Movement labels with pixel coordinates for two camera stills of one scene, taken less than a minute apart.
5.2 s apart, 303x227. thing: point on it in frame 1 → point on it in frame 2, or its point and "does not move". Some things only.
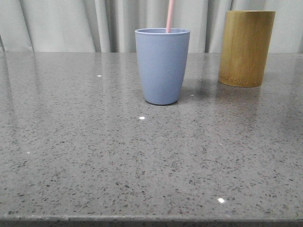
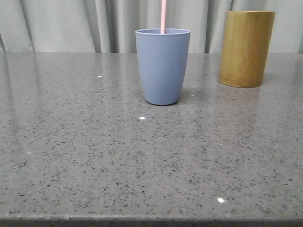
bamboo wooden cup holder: x=246 y=39 does not move
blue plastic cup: x=163 y=58 does not move
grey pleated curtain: x=109 y=26 does not move
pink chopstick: x=170 y=12 → x=163 y=16
